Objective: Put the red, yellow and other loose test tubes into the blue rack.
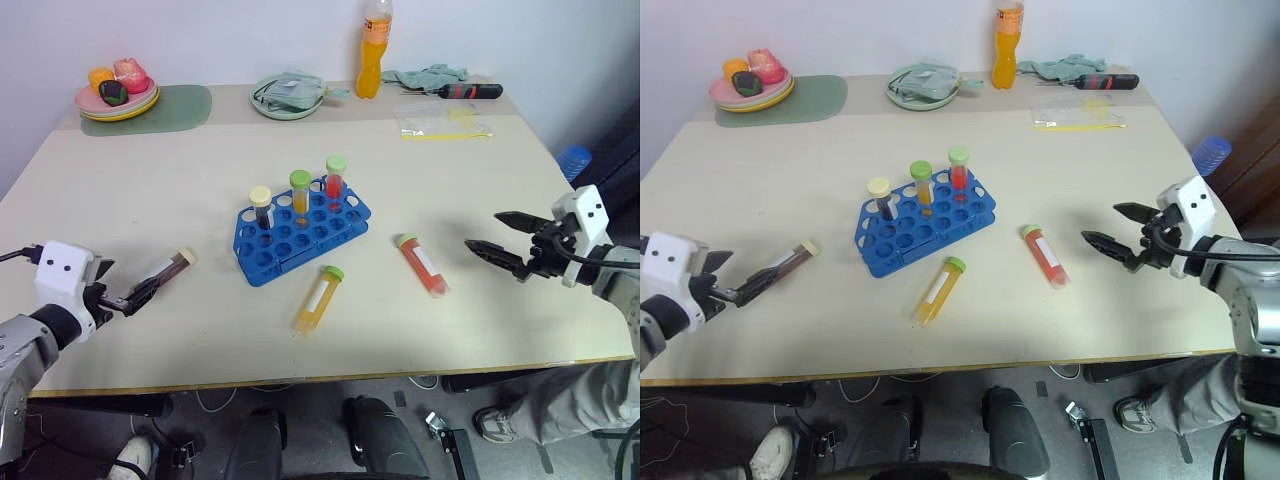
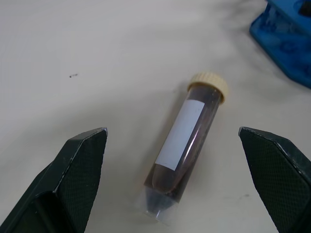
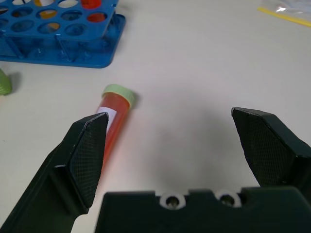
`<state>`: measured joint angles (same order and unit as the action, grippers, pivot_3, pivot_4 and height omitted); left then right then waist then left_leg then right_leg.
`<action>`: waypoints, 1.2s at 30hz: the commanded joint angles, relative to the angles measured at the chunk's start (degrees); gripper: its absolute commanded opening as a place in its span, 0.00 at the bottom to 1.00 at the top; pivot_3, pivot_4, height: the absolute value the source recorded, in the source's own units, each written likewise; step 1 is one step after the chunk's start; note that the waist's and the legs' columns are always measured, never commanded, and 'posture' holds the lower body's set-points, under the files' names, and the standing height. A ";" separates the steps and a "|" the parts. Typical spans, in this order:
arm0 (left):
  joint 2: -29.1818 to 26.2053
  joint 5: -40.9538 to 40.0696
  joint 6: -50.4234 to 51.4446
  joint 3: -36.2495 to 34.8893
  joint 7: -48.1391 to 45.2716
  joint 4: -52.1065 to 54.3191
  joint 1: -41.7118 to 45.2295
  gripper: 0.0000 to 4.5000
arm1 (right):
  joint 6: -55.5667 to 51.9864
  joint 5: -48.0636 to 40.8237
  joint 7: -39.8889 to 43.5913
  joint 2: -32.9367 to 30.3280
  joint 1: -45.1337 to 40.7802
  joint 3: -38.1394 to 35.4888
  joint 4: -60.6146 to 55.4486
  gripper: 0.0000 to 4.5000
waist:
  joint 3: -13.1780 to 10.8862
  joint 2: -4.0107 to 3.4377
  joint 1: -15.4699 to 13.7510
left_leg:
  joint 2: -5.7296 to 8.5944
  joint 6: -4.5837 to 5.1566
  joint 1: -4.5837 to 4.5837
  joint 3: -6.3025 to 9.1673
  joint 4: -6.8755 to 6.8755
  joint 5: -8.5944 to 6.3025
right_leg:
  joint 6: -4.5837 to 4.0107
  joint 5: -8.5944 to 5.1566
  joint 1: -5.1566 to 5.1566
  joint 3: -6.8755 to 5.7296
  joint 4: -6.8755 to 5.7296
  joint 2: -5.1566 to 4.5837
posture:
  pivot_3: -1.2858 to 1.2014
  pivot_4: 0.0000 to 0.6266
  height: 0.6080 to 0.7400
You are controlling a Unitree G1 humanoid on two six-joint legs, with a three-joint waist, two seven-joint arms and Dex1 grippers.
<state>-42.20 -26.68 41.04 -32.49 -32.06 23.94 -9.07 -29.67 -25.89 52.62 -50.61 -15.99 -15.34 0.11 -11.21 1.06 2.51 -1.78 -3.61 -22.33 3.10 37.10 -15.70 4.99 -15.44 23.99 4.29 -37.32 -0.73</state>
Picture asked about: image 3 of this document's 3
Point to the orange tube with green cap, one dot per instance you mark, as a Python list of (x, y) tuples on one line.
[(116, 116)]

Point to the orange-capped tube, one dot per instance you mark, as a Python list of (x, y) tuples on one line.
[(48, 14)]

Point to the red capped tube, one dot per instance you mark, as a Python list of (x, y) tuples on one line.
[(93, 11)]

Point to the green screw cap tube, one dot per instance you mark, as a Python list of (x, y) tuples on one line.
[(4, 83)]

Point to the blue test tube rack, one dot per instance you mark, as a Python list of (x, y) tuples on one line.
[(60, 36)]

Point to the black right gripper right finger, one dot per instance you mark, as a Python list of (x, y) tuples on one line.
[(269, 150)]

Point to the clear zip bag yellow strip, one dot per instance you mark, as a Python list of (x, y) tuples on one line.
[(289, 11)]

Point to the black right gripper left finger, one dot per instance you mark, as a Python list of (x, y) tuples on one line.
[(80, 155)]

